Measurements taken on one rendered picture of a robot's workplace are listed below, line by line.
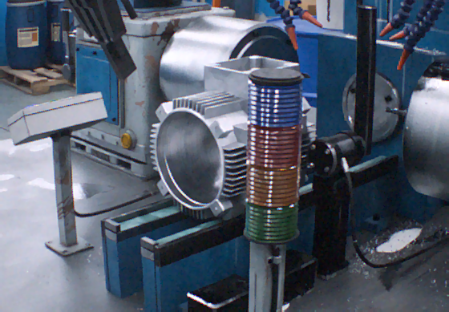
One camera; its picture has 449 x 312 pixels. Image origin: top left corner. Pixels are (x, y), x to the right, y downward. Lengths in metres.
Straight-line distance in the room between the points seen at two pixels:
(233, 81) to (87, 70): 0.68
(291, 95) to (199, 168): 0.50
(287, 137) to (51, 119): 0.57
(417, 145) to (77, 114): 0.58
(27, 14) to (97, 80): 4.64
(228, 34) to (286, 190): 0.75
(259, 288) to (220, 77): 0.43
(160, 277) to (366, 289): 0.35
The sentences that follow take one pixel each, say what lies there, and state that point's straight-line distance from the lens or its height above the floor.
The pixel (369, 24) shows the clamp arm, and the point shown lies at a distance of 1.24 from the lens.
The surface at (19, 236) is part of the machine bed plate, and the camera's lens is 1.48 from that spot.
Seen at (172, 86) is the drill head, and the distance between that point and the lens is 1.62.
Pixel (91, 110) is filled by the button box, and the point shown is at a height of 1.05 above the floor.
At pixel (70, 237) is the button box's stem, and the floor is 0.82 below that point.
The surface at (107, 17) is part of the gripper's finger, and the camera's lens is 1.07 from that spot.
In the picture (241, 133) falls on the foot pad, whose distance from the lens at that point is 1.15.
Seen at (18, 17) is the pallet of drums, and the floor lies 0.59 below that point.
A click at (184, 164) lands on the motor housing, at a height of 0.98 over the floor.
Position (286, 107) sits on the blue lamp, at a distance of 0.82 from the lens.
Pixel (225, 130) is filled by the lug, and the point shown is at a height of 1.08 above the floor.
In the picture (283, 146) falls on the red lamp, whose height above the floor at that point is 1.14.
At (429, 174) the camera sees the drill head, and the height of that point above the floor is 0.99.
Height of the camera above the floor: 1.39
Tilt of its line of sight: 17 degrees down
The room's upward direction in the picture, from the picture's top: 1 degrees clockwise
